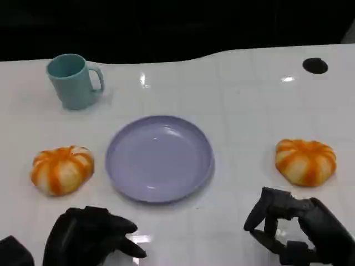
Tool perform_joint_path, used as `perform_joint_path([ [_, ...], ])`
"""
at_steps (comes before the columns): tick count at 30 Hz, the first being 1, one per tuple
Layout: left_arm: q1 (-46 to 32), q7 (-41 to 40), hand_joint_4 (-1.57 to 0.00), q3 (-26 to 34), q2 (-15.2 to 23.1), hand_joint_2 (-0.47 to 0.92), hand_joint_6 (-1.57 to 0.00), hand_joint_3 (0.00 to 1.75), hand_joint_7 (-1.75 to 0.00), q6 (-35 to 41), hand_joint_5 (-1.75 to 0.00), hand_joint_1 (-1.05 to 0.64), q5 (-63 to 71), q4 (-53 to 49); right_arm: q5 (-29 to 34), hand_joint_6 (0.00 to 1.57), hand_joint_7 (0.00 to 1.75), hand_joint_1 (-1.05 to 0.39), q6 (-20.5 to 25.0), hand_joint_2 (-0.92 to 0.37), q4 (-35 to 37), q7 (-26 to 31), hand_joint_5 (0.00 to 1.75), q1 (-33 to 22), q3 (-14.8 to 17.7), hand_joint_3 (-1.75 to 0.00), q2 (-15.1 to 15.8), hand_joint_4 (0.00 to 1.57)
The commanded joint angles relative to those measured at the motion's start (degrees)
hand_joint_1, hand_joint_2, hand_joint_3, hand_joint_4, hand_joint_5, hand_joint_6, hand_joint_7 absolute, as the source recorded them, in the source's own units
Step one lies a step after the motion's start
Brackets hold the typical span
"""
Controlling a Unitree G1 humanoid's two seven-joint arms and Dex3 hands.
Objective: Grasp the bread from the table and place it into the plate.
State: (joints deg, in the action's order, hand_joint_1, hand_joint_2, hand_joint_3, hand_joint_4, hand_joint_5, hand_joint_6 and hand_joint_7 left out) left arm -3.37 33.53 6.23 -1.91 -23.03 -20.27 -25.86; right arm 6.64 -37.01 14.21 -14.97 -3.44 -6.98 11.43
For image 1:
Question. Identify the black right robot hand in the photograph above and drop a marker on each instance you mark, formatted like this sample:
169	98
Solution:
324	232

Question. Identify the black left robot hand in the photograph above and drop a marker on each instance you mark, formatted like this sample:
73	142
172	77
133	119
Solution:
80	235

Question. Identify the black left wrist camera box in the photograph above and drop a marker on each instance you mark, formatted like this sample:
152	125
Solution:
14	253

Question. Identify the orange and white bread roll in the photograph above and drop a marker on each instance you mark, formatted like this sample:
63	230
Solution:
62	171
305	164

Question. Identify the lilac plate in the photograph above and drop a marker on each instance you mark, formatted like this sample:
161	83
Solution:
159	159

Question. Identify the pale green mug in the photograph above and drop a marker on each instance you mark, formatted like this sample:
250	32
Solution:
72	86

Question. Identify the black round table grommet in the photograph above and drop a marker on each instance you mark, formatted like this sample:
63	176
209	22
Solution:
315	65

